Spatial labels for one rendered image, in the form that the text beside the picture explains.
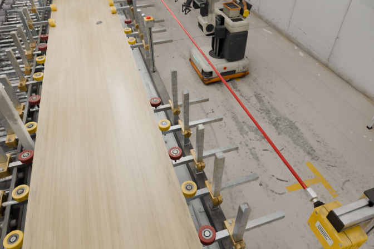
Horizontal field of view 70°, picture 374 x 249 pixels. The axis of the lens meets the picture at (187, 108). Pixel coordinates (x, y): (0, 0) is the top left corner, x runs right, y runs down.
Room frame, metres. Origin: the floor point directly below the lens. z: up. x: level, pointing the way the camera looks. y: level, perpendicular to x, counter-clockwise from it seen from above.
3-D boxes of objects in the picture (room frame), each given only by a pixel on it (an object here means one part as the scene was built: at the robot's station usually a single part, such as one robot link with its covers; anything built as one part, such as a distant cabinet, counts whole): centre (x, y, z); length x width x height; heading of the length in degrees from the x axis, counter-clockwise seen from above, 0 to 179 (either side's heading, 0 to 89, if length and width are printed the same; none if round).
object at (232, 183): (0.84, -0.20, 0.81); 0.43 x 0.03 x 0.04; 109
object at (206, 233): (0.54, -0.09, 0.85); 0.08 x 0.08 x 0.11
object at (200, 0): (3.19, -0.17, 0.99); 0.28 x 0.16 x 0.22; 19
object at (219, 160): (0.79, -0.15, 0.93); 0.04 x 0.04 x 0.48; 19
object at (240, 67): (3.29, -0.44, 0.16); 0.67 x 0.64 x 0.25; 109
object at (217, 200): (0.81, -0.14, 0.82); 0.14 x 0.06 x 0.05; 19
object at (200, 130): (1.02, -0.07, 0.87); 0.04 x 0.04 x 0.48; 19
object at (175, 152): (1.02, 0.07, 0.85); 0.08 x 0.08 x 0.11
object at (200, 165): (1.04, -0.06, 0.80); 0.14 x 0.06 x 0.05; 19
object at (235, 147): (1.08, -0.12, 0.80); 0.43 x 0.03 x 0.04; 109
